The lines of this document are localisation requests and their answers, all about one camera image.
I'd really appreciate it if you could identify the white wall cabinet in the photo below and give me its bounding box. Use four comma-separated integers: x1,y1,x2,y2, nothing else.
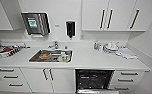
81,0,150,33
0,0,15,32

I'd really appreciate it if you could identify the white dish towel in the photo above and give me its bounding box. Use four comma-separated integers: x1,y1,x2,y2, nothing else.
116,48,140,61

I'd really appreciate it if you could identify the chrome sink faucet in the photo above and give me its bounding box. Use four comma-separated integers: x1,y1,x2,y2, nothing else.
46,40,59,50

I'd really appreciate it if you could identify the black soap dispenser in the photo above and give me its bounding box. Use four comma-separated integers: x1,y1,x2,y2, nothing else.
65,20,76,39

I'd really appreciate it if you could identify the white drawer unit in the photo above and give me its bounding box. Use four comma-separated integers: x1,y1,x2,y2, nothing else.
108,69,146,93
0,67,32,93

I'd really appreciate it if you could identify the steel paper towel dispenser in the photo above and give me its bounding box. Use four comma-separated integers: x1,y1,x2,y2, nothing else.
20,12,51,37

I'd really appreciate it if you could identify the stack of white plates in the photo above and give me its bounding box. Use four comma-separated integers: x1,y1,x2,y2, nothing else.
103,41,120,54

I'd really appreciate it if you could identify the orange bowl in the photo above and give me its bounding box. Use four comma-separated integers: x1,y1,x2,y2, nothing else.
38,51,50,61

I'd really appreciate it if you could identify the white dirty plate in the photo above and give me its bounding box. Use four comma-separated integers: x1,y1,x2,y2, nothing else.
56,53,69,63

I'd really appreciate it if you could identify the white two-door base cabinet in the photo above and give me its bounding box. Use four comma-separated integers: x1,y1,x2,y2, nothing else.
20,67,76,94

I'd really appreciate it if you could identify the blue dish soap bottle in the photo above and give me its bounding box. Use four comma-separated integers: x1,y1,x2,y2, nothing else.
93,40,100,51

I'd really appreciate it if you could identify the stainless steel dishwasher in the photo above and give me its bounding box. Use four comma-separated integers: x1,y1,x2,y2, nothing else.
74,68,120,94

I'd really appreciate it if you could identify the steel kitchen sink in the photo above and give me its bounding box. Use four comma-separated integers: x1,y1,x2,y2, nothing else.
28,49,74,64

